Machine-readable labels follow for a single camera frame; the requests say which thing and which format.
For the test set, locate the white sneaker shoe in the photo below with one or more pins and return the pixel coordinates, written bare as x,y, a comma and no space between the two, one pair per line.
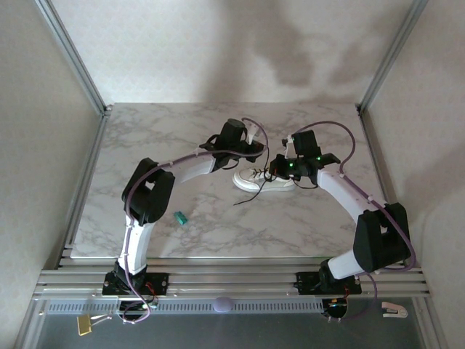
250,183

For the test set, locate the black shoelace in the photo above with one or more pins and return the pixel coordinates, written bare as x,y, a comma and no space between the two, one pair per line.
254,196

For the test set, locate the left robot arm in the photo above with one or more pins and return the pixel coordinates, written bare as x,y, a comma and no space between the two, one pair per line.
149,196

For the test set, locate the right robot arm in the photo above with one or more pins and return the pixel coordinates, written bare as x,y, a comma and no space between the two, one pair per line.
381,236

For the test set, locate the small teal block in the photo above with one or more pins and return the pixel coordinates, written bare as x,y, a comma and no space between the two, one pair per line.
181,218

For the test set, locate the purple putty lump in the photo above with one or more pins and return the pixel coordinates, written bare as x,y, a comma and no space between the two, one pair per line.
222,304

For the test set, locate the black controller board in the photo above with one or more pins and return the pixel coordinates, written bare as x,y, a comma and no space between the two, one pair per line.
136,308
336,309

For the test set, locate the white plastic clip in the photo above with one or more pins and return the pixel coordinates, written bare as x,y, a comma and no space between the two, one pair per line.
394,310

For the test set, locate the gold binder clip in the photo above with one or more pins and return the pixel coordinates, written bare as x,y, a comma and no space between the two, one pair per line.
84,325

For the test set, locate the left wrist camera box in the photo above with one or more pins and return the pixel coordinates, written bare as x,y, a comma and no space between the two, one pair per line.
253,133

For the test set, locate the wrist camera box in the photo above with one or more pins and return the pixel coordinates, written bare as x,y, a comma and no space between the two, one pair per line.
287,143
253,133

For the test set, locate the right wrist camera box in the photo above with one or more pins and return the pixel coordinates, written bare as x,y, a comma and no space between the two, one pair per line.
287,143

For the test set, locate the aluminium side rail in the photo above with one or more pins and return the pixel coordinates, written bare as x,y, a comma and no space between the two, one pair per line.
89,171
378,163

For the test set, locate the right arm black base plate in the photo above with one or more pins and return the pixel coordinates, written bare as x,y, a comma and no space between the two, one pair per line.
307,283

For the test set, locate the aluminium rail frame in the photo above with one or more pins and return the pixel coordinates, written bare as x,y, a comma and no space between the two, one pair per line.
232,280

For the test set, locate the aluminium corner post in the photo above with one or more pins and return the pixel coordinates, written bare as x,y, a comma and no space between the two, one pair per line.
394,51
72,54

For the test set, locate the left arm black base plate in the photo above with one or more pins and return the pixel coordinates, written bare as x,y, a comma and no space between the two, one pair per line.
160,281

